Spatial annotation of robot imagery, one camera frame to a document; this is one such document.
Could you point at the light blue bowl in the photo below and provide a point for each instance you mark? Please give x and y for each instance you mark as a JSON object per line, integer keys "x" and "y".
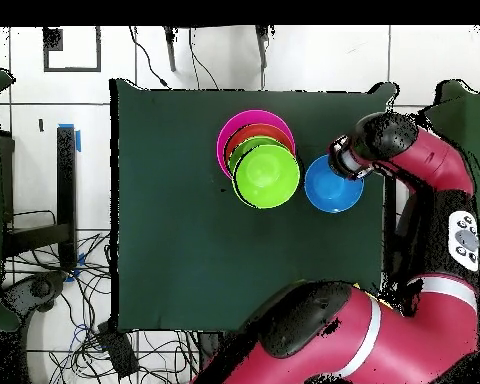
{"x": 324, "y": 192}

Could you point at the green bowl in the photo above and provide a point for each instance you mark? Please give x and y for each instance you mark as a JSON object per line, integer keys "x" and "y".
{"x": 266, "y": 176}
{"x": 244, "y": 144}

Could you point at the orange bowl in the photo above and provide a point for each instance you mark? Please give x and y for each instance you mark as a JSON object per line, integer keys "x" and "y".
{"x": 256, "y": 130}

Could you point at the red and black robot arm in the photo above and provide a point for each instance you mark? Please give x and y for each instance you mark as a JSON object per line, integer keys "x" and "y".
{"x": 404, "y": 332}

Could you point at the large pink bowl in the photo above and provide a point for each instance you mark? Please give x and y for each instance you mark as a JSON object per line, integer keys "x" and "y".
{"x": 248, "y": 116}

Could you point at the black stand leg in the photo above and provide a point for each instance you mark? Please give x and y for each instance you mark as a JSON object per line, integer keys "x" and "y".
{"x": 262, "y": 44}
{"x": 170, "y": 48}

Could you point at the dark green tablecloth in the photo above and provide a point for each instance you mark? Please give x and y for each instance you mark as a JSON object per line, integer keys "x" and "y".
{"x": 164, "y": 260}

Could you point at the black metal stand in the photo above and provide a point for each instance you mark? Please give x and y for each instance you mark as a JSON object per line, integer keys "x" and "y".
{"x": 66, "y": 180}

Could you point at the black power strip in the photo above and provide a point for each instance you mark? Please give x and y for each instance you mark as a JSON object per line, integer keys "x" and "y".
{"x": 118, "y": 352}

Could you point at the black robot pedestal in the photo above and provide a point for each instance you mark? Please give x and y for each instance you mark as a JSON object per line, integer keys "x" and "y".
{"x": 208, "y": 348}

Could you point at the grey square frame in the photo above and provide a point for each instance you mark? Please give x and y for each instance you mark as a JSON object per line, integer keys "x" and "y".
{"x": 72, "y": 70}

